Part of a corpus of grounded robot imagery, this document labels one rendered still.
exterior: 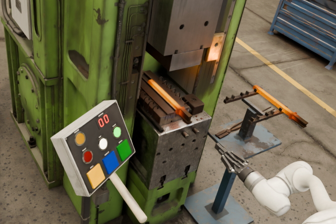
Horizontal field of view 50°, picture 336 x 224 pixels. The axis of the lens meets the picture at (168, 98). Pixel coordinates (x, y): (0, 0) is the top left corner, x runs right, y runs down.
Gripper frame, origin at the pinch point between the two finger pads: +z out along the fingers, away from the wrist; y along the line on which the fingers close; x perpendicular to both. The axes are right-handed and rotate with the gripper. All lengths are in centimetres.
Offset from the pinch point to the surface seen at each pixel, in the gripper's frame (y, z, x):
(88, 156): -64, 15, 10
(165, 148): -9.4, 29.0, -20.6
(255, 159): 116, 45, -100
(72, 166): -71, 14, 8
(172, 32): -15, 35, 49
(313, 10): 354, 183, -37
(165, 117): -9.1, 35.0, -2.5
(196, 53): 3.4, 34.9, 34.7
